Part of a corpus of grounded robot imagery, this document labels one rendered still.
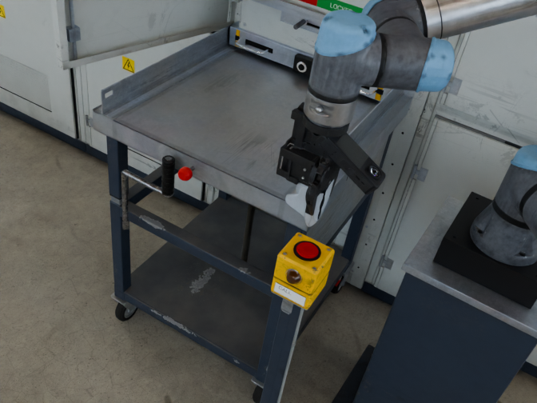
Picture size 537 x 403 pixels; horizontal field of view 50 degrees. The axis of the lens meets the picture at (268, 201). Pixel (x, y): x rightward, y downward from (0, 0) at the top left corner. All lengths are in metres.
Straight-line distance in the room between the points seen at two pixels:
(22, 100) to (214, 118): 1.59
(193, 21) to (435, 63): 1.19
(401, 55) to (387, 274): 1.41
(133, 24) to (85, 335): 1.00
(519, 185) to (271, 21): 0.91
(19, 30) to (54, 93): 0.29
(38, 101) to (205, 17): 1.17
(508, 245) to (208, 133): 0.73
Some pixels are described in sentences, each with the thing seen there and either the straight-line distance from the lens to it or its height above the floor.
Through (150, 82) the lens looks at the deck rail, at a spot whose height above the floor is 0.84.
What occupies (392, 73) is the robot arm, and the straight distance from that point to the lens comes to 0.82.
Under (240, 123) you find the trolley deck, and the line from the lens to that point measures 1.49.
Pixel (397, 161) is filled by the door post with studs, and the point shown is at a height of 0.60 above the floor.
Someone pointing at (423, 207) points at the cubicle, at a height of 0.49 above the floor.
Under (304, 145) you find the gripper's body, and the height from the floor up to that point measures 1.12.
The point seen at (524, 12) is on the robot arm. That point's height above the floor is 1.33.
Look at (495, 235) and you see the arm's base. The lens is 1.27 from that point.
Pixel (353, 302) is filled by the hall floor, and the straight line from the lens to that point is 2.22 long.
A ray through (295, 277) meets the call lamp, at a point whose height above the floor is 0.88.
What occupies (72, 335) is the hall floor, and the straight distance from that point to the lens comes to 2.04.
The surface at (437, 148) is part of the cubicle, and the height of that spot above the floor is 0.71.
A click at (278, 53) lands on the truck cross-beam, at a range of 1.79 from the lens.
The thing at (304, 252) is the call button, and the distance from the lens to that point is 1.02.
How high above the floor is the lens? 1.60
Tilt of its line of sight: 39 degrees down
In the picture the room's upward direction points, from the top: 10 degrees clockwise
